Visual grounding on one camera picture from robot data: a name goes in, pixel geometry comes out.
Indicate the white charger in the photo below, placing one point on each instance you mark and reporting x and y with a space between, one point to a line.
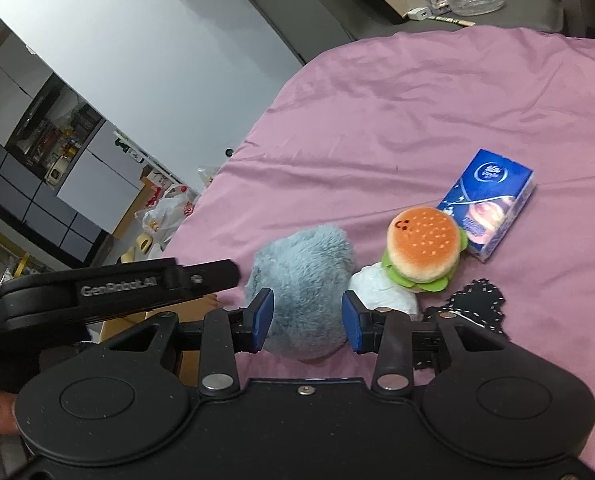
417 13

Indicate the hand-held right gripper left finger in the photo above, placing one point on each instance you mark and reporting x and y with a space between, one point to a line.
260 321

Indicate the burger plush toy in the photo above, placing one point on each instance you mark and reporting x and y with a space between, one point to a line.
422 247

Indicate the pink bedsheet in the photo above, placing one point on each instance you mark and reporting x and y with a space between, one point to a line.
402 110

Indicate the wall power socket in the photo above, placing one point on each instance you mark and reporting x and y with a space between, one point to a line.
127 147

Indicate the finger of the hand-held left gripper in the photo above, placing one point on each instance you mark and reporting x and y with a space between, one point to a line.
127 287

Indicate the grey-blue fluffy plush toy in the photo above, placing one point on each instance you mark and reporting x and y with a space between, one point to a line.
302 280

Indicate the white crumpled cloth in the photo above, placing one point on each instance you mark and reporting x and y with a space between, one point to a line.
385 287

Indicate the yellow tape roll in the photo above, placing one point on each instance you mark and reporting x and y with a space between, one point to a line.
143 244

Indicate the blue tissue pack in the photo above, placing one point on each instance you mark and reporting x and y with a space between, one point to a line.
487 205

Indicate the white red plastic bag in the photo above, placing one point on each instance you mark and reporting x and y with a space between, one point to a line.
165 212

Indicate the brown cardboard box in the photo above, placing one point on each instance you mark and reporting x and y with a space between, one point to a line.
127 322

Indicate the black heart-shaped stitched cloth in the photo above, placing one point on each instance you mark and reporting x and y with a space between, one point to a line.
477 305

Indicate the black and white cabinet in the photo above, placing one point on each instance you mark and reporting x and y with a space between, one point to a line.
22 160

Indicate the clear plastic bag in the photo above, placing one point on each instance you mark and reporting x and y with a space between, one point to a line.
210 177

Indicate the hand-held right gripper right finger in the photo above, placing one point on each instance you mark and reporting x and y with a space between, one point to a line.
352 323

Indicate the yellow pencil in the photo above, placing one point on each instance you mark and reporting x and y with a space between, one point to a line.
450 20

